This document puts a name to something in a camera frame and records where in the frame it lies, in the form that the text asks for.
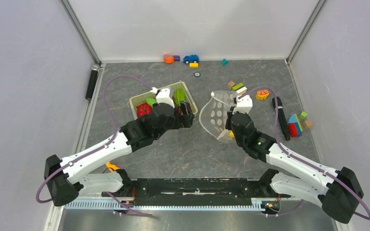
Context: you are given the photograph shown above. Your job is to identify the clear dotted zip bag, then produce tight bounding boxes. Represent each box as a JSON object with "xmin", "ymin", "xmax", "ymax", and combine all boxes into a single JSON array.
[{"xmin": 198, "ymin": 90, "xmax": 236, "ymax": 143}]

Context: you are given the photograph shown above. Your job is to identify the green cucumber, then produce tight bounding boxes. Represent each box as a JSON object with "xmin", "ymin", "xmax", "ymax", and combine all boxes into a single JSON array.
[{"xmin": 144, "ymin": 98, "xmax": 157, "ymax": 108}]

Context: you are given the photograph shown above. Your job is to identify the red tomato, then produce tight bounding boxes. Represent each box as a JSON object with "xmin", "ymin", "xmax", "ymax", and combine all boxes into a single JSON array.
[{"xmin": 136, "ymin": 103, "xmax": 152, "ymax": 117}]

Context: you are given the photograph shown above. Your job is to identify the pale green plastic basket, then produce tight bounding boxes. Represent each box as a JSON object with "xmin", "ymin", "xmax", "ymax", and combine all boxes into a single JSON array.
[{"xmin": 129, "ymin": 81, "xmax": 198, "ymax": 122}]

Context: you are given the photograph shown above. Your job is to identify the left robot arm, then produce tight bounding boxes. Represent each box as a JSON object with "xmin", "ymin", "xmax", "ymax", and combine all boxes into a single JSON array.
[{"xmin": 42, "ymin": 101, "xmax": 195, "ymax": 206}]

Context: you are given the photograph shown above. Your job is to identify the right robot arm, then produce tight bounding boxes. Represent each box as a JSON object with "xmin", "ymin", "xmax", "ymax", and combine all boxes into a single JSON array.
[{"xmin": 225, "ymin": 111, "xmax": 364, "ymax": 224}]

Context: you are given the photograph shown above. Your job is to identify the green leaf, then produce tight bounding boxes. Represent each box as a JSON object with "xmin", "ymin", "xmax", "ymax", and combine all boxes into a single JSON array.
[{"xmin": 173, "ymin": 89, "xmax": 186, "ymax": 106}]

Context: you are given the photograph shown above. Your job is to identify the green blue white brick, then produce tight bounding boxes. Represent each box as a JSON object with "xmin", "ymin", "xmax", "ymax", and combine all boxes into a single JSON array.
[{"xmin": 231, "ymin": 83, "xmax": 247, "ymax": 95}]

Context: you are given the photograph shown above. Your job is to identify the brown wooden cube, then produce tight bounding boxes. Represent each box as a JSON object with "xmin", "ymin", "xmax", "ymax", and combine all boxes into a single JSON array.
[{"xmin": 227, "ymin": 81, "xmax": 235, "ymax": 90}]

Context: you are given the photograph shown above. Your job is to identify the yellow orange toy figure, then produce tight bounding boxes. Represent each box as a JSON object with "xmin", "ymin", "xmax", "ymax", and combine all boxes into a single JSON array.
[{"xmin": 255, "ymin": 90, "xmax": 270, "ymax": 100}]

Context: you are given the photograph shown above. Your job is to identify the black microphone on right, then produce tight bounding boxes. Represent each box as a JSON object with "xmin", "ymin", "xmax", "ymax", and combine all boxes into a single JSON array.
[{"xmin": 272, "ymin": 97, "xmax": 291, "ymax": 141}]

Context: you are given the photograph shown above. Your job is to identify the black microphone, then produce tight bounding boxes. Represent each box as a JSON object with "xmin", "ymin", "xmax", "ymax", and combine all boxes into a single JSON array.
[
  {"xmin": 85, "ymin": 64, "xmax": 100, "ymax": 101},
  {"xmin": 272, "ymin": 97, "xmax": 291, "ymax": 141}
]

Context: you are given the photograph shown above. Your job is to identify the yellow rectangular block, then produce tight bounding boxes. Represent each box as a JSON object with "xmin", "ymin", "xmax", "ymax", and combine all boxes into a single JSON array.
[{"xmin": 189, "ymin": 63, "xmax": 199, "ymax": 68}]

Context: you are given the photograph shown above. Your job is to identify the blue toy car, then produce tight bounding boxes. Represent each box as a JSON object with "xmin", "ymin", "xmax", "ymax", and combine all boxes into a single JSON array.
[{"xmin": 183, "ymin": 54, "xmax": 199, "ymax": 64}]

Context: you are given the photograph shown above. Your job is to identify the orange round block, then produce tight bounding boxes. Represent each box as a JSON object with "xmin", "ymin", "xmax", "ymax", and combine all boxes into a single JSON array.
[{"xmin": 163, "ymin": 54, "xmax": 175, "ymax": 64}]

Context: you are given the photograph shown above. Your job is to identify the teal triangular block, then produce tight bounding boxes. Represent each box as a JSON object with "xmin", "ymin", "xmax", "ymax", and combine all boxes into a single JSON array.
[{"xmin": 221, "ymin": 59, "xmax": 229, "ymax": 66}]

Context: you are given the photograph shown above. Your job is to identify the multicolour brick stack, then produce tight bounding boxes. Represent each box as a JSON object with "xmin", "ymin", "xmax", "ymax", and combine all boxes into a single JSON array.
[{"xmin": 288, "ymin": 114, "xmax": 303, "ymax": 138}]

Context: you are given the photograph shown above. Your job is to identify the small green cube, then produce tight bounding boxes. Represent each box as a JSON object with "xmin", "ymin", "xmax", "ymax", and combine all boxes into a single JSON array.
[{"xmin": 299, "ymin": 111, "xmax": 308, "ymax": 120}]

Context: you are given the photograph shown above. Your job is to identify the small tan cube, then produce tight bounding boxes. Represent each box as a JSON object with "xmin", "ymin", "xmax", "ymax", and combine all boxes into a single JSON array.
[{"xmin": 303, "ymin": 120, "xmax": 313, "ymax": 129}]

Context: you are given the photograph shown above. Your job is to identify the black base bar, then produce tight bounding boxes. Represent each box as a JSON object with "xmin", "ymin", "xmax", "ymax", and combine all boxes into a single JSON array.
[{"xmin": 113, "ymin": 178, "xmax": 288, "ymax": 206}]

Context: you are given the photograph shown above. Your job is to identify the black microphone on left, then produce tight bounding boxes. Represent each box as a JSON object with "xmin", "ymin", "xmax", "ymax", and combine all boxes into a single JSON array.
[{"xmin": 85, "ymin": 64, "xmax": 100, "ymax": 101}]

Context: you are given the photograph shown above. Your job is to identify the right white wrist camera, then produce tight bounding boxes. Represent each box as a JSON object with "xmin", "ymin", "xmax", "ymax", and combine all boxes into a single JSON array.
[{"xmin": 232, "ymin": 95, "xmax": 252, "ymax": 114}]

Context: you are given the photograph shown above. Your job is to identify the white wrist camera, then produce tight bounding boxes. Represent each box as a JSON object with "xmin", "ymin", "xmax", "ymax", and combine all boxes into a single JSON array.
[
  {"xmin": 150, "ymin": 87, "xmax": 175, "ymax": 108},
  {"xmin": 232, "ymin": 95, "xmax": 252, "ymax": 114}
]

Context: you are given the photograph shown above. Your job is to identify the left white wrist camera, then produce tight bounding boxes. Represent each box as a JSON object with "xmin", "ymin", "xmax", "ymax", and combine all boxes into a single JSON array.
[{"xmin": 150, "ymin": 87, "xmax": 175, "ymax": 108}]

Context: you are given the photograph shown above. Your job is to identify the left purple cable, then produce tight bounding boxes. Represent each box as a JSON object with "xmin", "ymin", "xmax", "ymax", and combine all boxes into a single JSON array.
[{"xmin": 35, "ymin": 75, "xmax": 154, "ymax": 204}]

